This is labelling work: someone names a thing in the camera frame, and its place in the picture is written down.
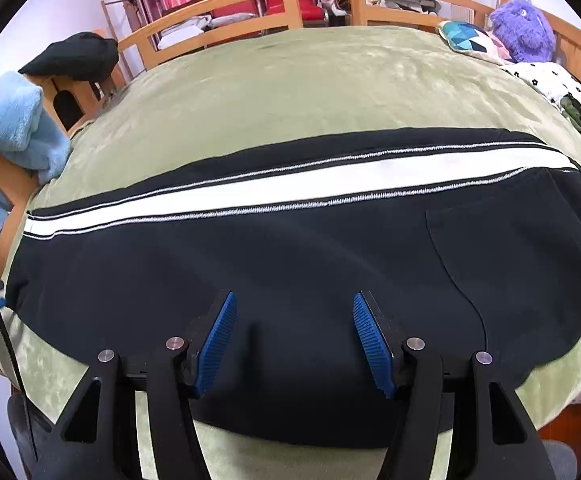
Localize teal geometric pillow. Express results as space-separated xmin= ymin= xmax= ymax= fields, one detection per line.
xmin=438 ymin=20 xmax=496 ymax=56

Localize light blue folded towel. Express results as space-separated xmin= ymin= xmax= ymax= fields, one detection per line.
xmin=0 ymin=71 xmax=71 ymax=184

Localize black pants with white stripe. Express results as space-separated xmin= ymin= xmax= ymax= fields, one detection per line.
xmin=5 ymin=128 xmax=581 ymax=448

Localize wooden bed frame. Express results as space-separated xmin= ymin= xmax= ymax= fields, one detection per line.
xmin=0 ymin=0 xmax=581 ymax=271

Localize white dotted bed sheet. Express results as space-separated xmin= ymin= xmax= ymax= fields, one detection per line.
xmin=500 ymin=60 xmax=581 ymax=167

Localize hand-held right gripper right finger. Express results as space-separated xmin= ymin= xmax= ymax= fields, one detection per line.
xmin=352 ymin=289 xmax=557 ymax=480

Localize black cloth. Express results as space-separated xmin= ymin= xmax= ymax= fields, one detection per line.
xmin=18 ymin=32 xmax=120 ymax=82

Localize purple plush toy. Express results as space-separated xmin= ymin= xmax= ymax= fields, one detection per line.
xmin=488 ymin=0 xmax=556 ymax=64

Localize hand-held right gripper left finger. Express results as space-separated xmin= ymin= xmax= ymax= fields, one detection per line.
xmin=33 ymin=289 xmax=238 ymax=480

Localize green bed blanket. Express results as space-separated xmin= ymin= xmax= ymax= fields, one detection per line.
xmin=0 ymin=26 xmax=581 ymax=480

